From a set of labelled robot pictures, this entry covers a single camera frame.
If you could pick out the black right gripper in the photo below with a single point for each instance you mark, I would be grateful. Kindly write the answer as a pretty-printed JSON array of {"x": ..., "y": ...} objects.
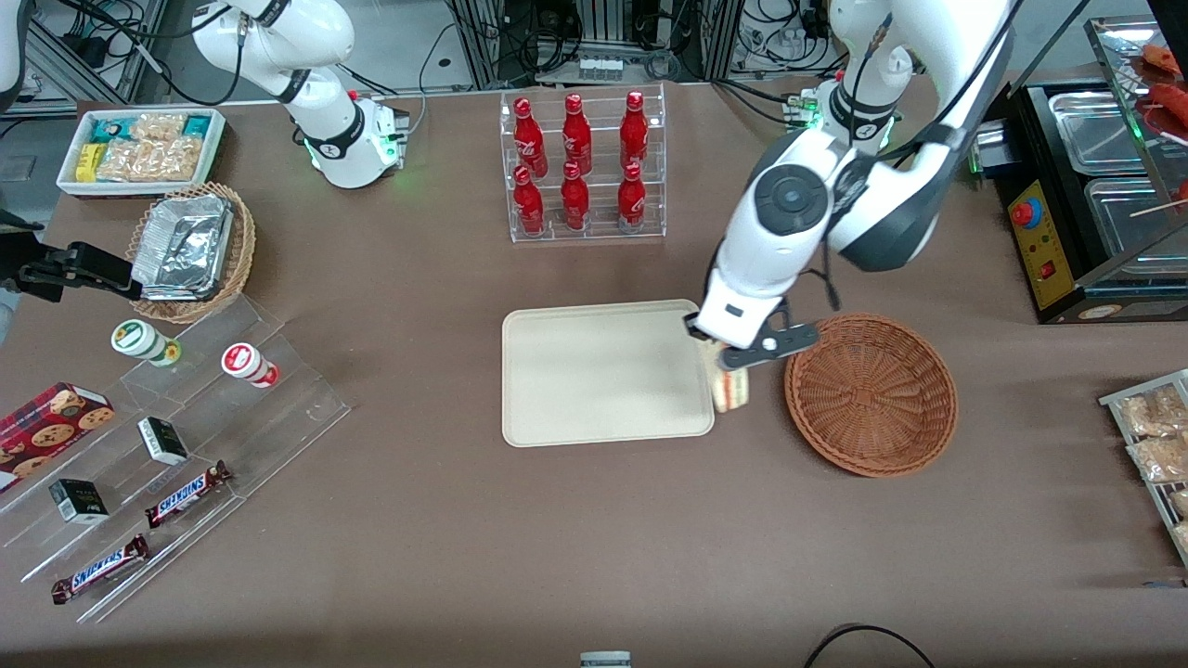
[{"x": 45, "y": 275}]

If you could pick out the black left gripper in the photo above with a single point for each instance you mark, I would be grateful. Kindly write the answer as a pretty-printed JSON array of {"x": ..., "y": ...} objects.
[{"x": 695, "y": 332}]

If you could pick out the triangle sandwich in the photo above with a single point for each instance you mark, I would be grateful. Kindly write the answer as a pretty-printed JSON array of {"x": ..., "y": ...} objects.
[{"x": 731, "y": 390}]

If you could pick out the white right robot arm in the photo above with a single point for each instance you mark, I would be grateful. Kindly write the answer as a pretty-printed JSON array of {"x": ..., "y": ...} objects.
[{"x": 278, "y": 37}]

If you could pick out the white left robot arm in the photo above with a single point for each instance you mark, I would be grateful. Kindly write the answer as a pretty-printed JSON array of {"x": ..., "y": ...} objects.
[{"x": 789, "y": 241}]

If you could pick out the brown wicker basket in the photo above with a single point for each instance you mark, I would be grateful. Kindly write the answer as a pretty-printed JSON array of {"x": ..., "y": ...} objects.
[{"x": 872, "y": 399}]

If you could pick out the light wicker basket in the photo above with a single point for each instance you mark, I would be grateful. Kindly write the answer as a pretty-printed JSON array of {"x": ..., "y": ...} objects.
[{"x": 243, "y": 250}]

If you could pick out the cream plastic serving tray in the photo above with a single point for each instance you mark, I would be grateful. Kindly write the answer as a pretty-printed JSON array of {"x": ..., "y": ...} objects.
[{"x": 603, "y": 380}]

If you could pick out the tray of wrapped pastries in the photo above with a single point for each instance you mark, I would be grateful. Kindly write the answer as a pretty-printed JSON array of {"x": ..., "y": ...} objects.
[{"x": 1114, "y": 401}]

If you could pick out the green sunflower lid yogurt cup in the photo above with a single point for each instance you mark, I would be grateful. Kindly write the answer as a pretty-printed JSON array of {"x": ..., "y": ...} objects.
[{"x": 135, "y": 338}]

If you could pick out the silver foil lidded container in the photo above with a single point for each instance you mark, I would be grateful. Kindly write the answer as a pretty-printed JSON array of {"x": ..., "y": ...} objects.
[{"x": 186, "y": 246}]

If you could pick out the white rectangular snack bin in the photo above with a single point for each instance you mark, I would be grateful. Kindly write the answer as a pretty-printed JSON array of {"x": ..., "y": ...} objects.
[{"x": 67, "y": 176}]

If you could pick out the yellow snack packet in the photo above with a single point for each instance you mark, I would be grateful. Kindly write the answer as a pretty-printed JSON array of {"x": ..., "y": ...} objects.
[{"x": 89, "y": 162}]

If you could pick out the clear cracker bag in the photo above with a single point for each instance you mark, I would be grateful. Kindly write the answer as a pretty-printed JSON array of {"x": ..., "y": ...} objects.
[
  {"x": 1160, "y": 459},
  {"x": 1155, "y": 413},
  {"x": 1182, "y": 538},
  {"x": 153, "y": 160},
  {"x": 158, "y": 127},
  {"x": 1181, "y": 501}
]

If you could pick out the teal snack packet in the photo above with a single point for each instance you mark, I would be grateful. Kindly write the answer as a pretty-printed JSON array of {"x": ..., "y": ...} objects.
[
  {"x": 111, "y": 128},
  {"x": 197, "y": 125}
]

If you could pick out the red strawberry lid yogurt cup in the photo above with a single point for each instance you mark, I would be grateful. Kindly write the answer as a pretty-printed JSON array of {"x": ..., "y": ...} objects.
[{"x": 241, "y": 358}]

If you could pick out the red tartan cookie box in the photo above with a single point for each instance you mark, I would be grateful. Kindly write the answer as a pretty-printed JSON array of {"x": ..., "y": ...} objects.
[{"x": 42, "y": 436}]

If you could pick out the small black carton box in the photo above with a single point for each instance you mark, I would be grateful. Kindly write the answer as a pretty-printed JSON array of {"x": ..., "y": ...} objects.
[
  {"x": 162, "y": 443},
  {"x": 79, "y": 501}
]

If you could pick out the red cola bottle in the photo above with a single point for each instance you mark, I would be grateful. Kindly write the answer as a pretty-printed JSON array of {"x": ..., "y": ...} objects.
[
  {"x": 576, "y": 139},
  {"x": 529, "y": 139},
  {"x": 575, "y": 204},
  {"x": 530, "y": 209},
  {"x": 631, "y": 204},
  {"x": 634, "y": 134}
]

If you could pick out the clear acrylic bottle rack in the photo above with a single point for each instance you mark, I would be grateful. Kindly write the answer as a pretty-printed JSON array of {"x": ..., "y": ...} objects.
[{"x": 603, "y": 234}]

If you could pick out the clear acrylic tiered display stand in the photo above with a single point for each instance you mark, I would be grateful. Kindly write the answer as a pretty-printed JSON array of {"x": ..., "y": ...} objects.
[{"x": 288, "y": 408}]

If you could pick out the Snickers chocolate bar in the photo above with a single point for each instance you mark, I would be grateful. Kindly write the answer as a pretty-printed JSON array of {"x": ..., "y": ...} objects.
[
  {"x": 186, "y": 494},
  {"x": 97, "y": 569}
]

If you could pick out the black food warmer cabinet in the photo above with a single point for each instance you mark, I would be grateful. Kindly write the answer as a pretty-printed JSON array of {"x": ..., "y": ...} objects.
[{"x": 1039, "y": 250}]

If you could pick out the red round emergency button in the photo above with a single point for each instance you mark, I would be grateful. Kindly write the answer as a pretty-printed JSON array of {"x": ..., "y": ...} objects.
[{"x": 1026, "y": 213}]

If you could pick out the grey metal box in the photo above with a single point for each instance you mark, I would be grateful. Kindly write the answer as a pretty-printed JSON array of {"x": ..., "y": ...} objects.
[{"x": 988, "y": 148}]

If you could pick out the white power strip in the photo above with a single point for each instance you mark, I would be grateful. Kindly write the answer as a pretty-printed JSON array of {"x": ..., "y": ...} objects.
[{"x": 599, "y": 67}]

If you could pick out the small grey device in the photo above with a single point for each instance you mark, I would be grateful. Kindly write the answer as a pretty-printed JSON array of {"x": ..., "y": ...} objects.
[{"x": 605, "y": 661}]

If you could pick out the steel food pan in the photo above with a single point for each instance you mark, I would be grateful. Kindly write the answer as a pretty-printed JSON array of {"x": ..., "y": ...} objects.
[
  {"x": 1132, "y": 218},
  {"x": 1095, "y": 130}
]

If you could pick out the red sausage on skewer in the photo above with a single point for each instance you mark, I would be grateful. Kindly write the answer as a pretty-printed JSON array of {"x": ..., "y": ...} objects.
[
  {"x": 1169, "y": 100},
  {"x": 1165, "y": 57}
]

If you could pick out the aluminium frame rack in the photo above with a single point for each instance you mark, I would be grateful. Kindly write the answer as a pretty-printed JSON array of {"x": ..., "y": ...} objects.
[{"x": 483, "y": 46}]

